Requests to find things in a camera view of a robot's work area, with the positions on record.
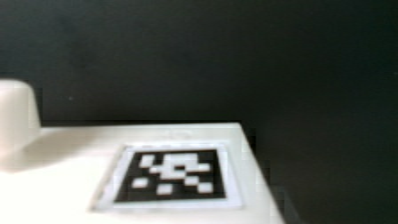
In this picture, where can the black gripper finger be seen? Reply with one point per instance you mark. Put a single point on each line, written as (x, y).
(20, 122)

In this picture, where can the white drawer cabinet box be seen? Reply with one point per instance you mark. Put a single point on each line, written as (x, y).
(156, 174)

